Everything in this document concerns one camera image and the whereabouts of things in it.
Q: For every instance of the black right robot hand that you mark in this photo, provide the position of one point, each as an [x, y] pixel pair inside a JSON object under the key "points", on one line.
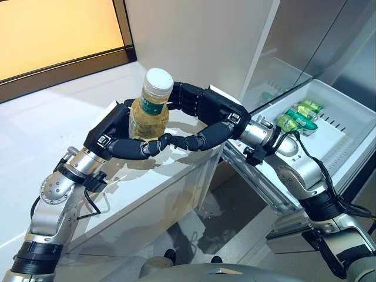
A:
{"points": [[223, 111]]}

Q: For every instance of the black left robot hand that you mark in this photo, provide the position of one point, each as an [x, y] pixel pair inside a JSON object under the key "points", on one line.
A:
{"points": [[108, 129]]}

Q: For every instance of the yellow tea bottle white cap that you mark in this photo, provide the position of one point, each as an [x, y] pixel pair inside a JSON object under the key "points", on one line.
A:
{"points": [[149, 117]]}

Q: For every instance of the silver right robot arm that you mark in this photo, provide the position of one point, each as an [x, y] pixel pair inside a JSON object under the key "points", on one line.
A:
{"points": [[302, 176]]}

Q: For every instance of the stainless steel fridge door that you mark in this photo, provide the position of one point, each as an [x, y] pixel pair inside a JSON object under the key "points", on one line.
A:
{"points": [[293, 29], [346, 29]]}

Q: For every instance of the white fridge drawer bin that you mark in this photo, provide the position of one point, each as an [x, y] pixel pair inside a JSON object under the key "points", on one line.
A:
{"points": [[346, 111]]}

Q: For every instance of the steel fridge drawer front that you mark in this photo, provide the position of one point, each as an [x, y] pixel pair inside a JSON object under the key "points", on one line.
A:
{"points": [[290, 243]]}

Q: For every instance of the light green drink can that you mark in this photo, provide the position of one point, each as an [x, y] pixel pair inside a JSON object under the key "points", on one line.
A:
{"points": [[286, 122], [304, 109], [312, 105]]}

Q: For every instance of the dark green drink can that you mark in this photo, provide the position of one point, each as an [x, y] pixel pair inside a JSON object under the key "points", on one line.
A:
{"points": [[299, 119]]}

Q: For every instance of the white counter cabinet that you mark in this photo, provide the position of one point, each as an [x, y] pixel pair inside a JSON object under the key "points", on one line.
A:
{"points": [[147, 199]]}

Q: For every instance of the tall white cabinet panel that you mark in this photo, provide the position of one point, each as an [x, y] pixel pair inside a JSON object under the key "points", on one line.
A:
{"points": [[191, 38]]}

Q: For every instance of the dark framed orange window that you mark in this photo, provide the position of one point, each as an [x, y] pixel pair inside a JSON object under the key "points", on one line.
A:
{"points": [[58, 35]]}

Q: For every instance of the black left robot foot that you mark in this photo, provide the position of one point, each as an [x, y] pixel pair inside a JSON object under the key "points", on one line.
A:
{"points": [[170, 255]]}

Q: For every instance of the black robot foot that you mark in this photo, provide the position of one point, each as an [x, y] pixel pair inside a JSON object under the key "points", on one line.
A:
{"points": [[216, 260], [170, 255]]}

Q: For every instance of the black right robot foot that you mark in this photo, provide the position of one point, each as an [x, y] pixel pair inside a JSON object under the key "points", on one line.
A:
{"points": [[216, 260]]}

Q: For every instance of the grey robot body shell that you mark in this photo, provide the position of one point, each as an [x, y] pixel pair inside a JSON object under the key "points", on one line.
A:
{"points": [[220, 274]]}

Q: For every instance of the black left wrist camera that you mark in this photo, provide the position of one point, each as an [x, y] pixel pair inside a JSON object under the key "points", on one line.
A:
{"points": [[95, 182]]}

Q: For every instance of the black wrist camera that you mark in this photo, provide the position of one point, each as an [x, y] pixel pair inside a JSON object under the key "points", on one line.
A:
{"points": [[254, 157], [95, 182]]}

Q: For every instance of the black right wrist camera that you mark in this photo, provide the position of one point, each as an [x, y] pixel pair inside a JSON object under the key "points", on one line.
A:
{"points": [[254, 157]]}

